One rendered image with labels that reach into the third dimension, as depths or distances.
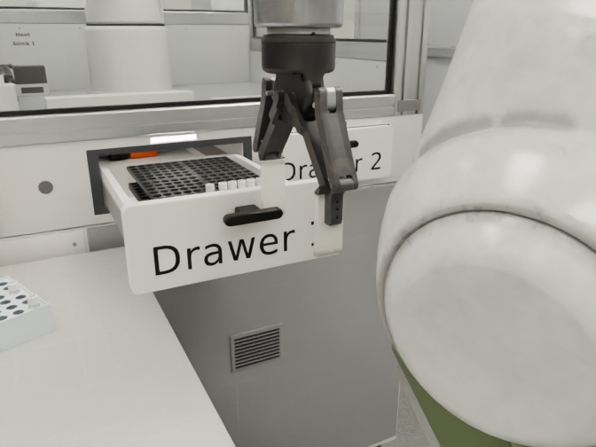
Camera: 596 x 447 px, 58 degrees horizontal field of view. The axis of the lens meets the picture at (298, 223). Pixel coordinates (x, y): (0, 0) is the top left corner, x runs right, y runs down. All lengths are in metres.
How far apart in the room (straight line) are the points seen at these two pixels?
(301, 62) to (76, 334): 0.43
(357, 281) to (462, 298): 1.04
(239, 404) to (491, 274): 1.09
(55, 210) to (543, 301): 0.86
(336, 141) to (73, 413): 0.37
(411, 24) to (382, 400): 0.92
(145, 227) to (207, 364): 0.58
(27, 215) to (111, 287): 0.22
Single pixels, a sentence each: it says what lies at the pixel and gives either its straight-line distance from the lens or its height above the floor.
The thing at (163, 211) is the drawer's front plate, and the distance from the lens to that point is 0.64.
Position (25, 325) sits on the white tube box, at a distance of 0.73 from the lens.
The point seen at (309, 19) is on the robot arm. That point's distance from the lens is 0.53.
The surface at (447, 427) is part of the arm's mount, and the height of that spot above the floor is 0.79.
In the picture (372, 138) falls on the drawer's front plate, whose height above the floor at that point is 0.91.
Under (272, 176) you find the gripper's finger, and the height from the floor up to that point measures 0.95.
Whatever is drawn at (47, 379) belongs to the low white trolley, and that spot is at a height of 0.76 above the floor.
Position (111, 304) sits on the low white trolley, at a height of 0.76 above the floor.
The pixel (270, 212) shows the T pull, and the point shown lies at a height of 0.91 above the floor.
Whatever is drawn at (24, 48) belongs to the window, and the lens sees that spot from 0.95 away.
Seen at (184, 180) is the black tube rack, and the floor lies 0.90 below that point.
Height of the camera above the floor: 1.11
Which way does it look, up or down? 20 degrees down
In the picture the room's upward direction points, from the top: straight up
